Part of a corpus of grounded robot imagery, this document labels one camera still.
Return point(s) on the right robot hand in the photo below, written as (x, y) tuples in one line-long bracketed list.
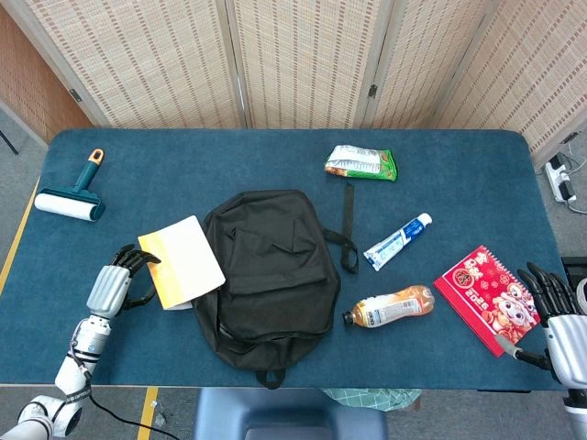
[(568, 344)]

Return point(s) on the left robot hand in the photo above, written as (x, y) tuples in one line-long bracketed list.
[(107, 291)]

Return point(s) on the white book with yellow cover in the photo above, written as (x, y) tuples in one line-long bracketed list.
[(183, 261)]

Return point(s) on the black fabric backpack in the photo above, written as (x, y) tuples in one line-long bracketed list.
[(275, 275)]

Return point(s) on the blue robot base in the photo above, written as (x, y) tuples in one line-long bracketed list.
[(284, 412)]

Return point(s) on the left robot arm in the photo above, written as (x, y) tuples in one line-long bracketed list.
[(73, 371)]

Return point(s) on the black box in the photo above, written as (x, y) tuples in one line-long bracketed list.
[(575, 270)]

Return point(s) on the teal lint roller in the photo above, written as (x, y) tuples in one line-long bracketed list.
[(69, 205)]

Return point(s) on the red desk calendar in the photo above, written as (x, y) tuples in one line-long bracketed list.
[(486, 298)]

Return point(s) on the white power strip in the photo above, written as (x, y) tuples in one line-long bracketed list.
[(559, 181)]

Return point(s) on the orange drink bottle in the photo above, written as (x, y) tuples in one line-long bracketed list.
[(394, 304)]

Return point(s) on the blue white toothpaste tube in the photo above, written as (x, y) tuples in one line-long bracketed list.
[(394, 243)]

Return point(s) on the green checkered cloth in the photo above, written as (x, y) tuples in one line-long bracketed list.
[(371, 398)]

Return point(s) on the green snack packet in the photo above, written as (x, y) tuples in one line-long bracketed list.
[(362, 162)]

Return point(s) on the woven folding screen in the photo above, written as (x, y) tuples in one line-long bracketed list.
[(302, 59)]

